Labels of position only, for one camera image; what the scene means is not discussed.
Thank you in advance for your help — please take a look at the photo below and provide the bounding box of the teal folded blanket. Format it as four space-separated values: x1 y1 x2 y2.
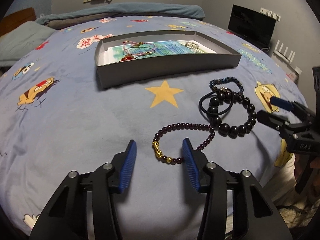
35 2 205 30

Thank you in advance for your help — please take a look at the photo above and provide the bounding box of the blue beaded bracelet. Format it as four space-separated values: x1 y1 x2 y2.
209 76 245 99

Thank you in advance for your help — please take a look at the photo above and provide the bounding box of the dark red bead bracelet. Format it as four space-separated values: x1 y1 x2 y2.
152 122 216 165

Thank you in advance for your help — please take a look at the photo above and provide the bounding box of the black hair tie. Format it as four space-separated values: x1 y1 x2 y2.
198 87 237 118

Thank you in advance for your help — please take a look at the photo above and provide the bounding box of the wooden headboard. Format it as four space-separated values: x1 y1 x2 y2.
0 8 36 36

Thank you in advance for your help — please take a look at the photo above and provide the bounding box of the pink string bracelet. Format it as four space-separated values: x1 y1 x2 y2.
121 40 156 56

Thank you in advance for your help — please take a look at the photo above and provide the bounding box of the grey shallow cardboard box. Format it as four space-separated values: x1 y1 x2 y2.
94 30 241 88

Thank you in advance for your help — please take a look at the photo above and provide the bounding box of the black monitor screen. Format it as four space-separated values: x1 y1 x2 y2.
228 4 276 49

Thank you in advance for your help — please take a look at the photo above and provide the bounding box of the grey blue pillow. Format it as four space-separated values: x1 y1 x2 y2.
0 21 56 67

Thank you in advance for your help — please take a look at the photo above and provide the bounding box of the white wifi router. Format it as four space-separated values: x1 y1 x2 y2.
271 40 302 80

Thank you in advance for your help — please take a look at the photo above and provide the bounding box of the blue cartoon bed sheet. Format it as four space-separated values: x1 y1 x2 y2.
1 16 305 239

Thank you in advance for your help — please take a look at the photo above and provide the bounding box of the printed paper sheet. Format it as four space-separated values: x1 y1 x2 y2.
102 40 217 64

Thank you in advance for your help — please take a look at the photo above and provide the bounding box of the pearl ring brooch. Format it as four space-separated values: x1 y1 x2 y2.
185 41 200 50

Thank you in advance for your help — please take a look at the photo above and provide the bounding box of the large black bead bracelet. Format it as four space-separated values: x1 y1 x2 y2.
207 89 258 139

